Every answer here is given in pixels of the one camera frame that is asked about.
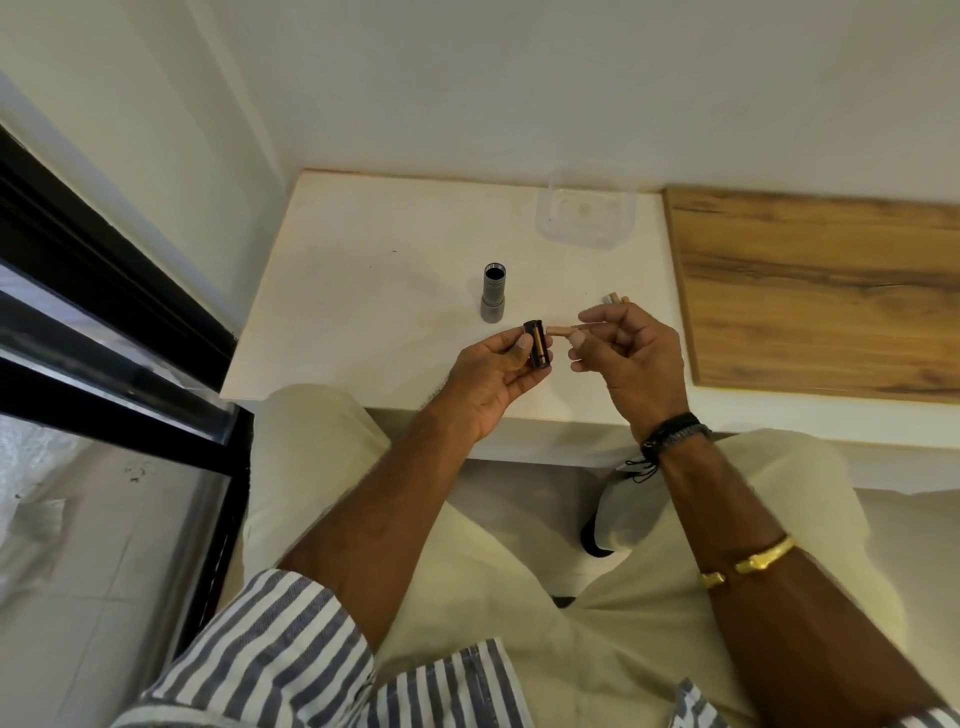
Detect person's left hand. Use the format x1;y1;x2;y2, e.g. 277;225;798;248
431;330;558;445

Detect person's right hand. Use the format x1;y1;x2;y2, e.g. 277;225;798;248
567;301;693;445

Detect black battery holder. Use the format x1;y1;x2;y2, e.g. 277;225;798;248
522;318;555;372

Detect person's left forearm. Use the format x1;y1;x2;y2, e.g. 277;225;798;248
278;390;483;655

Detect person's right forearm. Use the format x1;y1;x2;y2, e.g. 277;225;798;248
637;420;948;728

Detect grey flashlight body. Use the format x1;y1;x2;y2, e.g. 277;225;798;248
480;262;508;325

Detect clear plastic container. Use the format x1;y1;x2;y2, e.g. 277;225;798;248
534;170;638;253

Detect black braided wristband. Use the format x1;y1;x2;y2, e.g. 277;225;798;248
624;411;713;484

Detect wooden board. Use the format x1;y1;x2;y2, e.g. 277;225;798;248
663;185;960;407

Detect beige trousers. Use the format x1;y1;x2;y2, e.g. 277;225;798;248
241;383;910;728

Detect striped blue white shirt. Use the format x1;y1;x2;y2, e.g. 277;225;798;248
111;567;960;728

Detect gold bracelet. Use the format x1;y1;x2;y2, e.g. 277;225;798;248
698;533;798;591

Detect black window frame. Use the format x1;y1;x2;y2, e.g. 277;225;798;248
0;123;256;665

